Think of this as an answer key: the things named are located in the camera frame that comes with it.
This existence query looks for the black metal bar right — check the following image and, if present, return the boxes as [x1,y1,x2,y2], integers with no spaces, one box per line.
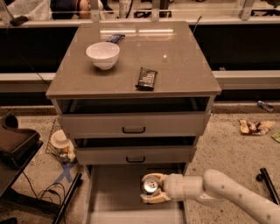
[255,168,280,205]

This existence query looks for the black floor cable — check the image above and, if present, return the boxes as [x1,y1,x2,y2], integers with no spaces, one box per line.
[22,171,67,224]

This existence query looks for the bottom grey drawer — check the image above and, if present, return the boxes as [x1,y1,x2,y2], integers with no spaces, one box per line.
[82,164,188,224]

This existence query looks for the black device on ledge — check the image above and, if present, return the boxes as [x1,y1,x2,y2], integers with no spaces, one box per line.
[10,16,28,27]

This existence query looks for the blue snack packet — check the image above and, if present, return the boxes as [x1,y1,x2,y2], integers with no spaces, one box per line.
[107,33,125,45]

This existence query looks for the middle grey drawer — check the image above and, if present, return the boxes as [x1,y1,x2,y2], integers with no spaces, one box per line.
[76,136,196,165]

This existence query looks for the blue pepsi can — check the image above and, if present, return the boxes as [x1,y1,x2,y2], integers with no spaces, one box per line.
[143,178,158,195]

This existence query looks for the grey drawer cabinet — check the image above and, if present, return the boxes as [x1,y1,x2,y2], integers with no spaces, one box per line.
[45,21,222,224]

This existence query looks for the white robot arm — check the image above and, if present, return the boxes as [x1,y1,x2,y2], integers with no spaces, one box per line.
[140,169,280,224]

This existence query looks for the grey drawer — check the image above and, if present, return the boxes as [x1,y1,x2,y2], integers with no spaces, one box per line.
[76,136,196,165]
[55,97,214,139]
[82,164,188,224]

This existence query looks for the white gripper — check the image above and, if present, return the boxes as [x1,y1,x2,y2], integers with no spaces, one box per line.
[140,173,186,204]

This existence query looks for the top grey drawer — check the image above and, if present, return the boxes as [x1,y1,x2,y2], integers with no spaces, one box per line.
[55,97,214,139]

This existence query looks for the green packet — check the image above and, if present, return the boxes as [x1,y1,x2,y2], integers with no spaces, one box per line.
[271,130,280,143]

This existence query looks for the black metal bar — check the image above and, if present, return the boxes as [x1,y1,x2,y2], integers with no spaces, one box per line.
[52,172,82,224]
[255,168,280,205]

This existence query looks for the crumpled chip bag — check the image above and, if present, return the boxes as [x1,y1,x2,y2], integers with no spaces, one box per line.
[239,119,275,136]

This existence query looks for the white ceramic bowl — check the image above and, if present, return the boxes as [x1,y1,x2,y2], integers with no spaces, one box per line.
[86,42,120,70]

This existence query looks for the black stacked trays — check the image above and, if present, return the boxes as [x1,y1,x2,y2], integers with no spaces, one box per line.
[0,113,40,169]

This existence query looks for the black metal bar left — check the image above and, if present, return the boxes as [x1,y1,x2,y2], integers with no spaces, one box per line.
[52,172,82,224]

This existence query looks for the dark chocolate bar wrapper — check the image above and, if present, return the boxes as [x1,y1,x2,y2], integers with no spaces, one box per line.
[136,67,158,91]

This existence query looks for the wire mesh basket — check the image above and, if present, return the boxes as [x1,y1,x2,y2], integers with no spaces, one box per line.
[45,118,76,164]

